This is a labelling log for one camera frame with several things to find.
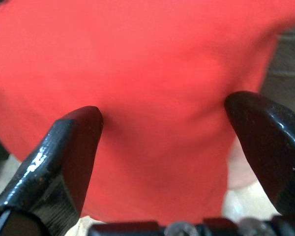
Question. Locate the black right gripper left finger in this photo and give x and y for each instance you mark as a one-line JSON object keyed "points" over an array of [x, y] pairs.
{"points": [[61, 162]]}

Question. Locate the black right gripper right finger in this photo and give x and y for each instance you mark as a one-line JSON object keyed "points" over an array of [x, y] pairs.
{"points": [[273, 147]]}

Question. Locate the red pillow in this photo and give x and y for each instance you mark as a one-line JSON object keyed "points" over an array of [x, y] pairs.
{"points": [[147, 73]]}

